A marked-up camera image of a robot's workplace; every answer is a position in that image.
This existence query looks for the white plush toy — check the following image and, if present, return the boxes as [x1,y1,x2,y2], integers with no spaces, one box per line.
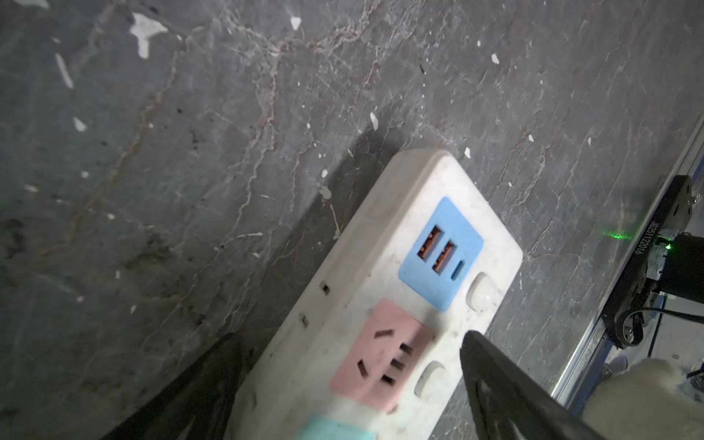
[581,359,703,439]

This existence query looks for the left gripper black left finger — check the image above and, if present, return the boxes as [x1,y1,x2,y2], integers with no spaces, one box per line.
[104,333,244,439]

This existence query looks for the white multicolour power strip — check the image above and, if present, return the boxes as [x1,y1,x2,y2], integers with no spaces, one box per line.
[225,150,524,439]

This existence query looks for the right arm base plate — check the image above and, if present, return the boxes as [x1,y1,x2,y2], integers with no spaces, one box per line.
[601,175,693,348]

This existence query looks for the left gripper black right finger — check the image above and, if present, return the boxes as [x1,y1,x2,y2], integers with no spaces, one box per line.
[459,330,601,440]

